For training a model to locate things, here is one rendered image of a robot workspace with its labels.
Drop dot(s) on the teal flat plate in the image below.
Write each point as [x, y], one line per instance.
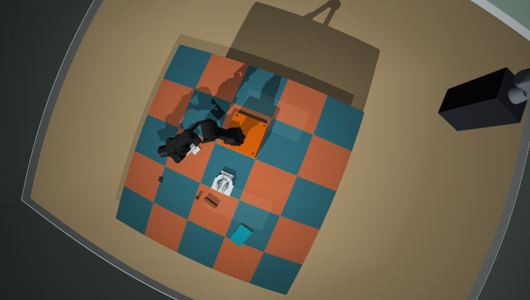
[240, 235]

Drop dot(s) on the dark brown rectangular bar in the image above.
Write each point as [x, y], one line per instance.
[210, 202]

